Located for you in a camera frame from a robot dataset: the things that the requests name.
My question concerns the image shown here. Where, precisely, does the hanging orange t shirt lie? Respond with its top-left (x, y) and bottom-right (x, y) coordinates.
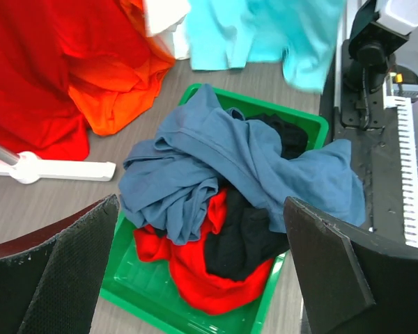
top-left (68, 1), bottom-right (175, 136)

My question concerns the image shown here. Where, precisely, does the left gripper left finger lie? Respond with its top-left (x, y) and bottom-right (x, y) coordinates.
top-left (0, 195), bottom-right (119, 333)

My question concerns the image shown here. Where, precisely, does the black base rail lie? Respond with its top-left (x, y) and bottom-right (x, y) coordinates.
top-left (319, 60), bottom-right (405, 244)

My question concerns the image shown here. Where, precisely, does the black t shirt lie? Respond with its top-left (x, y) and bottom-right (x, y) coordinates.
top-left (203, 113), bottom-right (309, 283)

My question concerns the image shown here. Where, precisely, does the hanging white tank top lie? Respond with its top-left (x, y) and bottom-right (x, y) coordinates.
top-left (143, 0), bottom-right (191, 60)

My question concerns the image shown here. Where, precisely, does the dark blue t shirt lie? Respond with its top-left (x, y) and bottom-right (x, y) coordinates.
top-left (119, 84), bottom-right (366, 245)

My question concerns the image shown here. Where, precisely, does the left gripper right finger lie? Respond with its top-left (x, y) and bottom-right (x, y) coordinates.
top-left (284, 197), bottom-right (418, 333)

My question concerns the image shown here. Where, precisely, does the light teal t shirt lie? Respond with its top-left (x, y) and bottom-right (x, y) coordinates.
top-left (185, 0), bottom-right (346, 93)

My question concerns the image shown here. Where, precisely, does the red t shirt in tray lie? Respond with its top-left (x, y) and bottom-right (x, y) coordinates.
top-left (134, 189), bottom-right (275, 315)

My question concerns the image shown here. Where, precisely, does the hanging red t shirt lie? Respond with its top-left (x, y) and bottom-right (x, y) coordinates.
top-left (0, 1), bottom-right (150, 160)

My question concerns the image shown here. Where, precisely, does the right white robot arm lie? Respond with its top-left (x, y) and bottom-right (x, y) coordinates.
top-left (339, 1), bottom-right (418, 131)

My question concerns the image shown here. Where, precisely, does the white slotted cable duct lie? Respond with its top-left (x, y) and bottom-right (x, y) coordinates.
top-left (383, 72), bottom-right (418, 248)

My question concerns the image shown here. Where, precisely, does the white clothes rack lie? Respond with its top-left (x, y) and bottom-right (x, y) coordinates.
top-left (0, 146), bottom-right (116, 184)

